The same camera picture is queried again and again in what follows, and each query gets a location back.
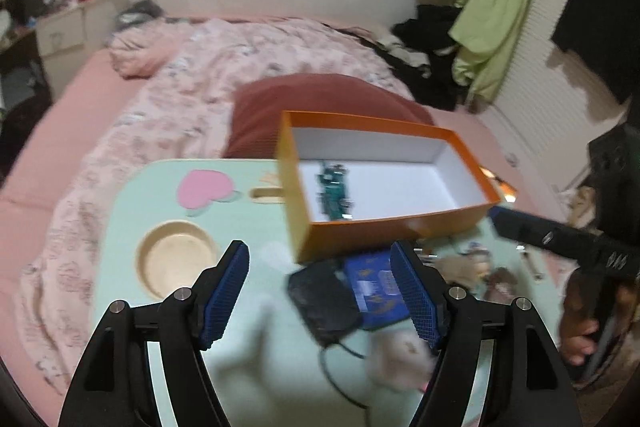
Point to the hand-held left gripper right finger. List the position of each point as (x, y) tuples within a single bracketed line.
[(417, 297)]

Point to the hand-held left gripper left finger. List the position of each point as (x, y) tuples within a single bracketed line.
[(225, 297)]

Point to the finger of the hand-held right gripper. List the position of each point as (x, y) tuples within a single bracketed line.
[(530, 227)]

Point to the blue tin case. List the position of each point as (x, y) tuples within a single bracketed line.
[(372, 292)]

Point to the beige fluffy pom-pom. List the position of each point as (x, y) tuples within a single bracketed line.
[(457, 269)]

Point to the clear plastic bag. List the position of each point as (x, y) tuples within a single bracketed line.
[(400, 359)]

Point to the black pouch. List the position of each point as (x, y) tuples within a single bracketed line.
[(322, 302)]

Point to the orange cardboard box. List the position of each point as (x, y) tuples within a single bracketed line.
[(295, 187)]

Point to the green toy car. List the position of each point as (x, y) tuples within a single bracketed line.
[(334, 192)]

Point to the person's right hand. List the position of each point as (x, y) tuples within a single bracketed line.
[(575, 347)]

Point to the white louvred wardrobe door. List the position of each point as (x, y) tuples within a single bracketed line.
[(540, 107)]

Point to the dark hanging garment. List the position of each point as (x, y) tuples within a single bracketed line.
[(600, 7)]

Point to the black clothes pile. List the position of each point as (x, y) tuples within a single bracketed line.
[(430, 57)]

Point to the pink floral duvet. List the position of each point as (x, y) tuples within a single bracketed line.
[(200, 82)]

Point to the maroon pillow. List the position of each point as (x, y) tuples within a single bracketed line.
[(310, 97)]

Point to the pink bed sheet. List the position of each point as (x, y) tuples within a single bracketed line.
[(60, 117)]

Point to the grey cloth bundle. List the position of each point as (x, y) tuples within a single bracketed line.
[(142, 12)]

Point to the white drawer cabinet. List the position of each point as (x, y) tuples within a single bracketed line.
[(62, 32)]

